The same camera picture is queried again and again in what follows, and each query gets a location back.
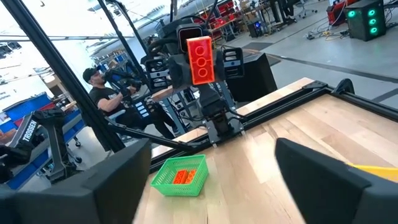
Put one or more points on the black diagonal brace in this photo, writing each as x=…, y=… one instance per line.
x=149, y=137

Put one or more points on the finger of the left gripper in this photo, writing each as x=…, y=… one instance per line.
x=178, y=73
x=219, y=67

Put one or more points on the yellow plastic basket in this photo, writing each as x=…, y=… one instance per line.
x=379, y=171

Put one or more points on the black table frame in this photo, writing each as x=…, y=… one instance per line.
x=357, y=101

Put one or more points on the red tool chest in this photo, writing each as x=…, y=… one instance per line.
x=337, y=11

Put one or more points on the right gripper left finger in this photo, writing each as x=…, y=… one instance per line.
x=124, y=180

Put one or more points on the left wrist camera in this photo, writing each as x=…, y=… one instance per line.
x=189, y=32

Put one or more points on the person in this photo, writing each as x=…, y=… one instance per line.
x=105, y=99

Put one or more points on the black corner bracket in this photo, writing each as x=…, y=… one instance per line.
x=343, y=86

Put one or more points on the green plastic basket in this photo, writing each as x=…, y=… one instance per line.
x=178, y=189

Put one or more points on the black box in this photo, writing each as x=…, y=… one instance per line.
x=255, y=77

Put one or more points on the orange toy brick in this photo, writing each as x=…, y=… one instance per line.
x=180, y=176
x=191, y=176
x=200, y=60

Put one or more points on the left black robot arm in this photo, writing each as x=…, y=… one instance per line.
x=211, y=102

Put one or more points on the black tower green fans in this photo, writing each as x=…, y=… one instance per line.
x=363, y=21

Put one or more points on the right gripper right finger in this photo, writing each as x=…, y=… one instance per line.
x=317, y=180

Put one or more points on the black frame post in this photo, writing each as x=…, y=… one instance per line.
x=62, y=68

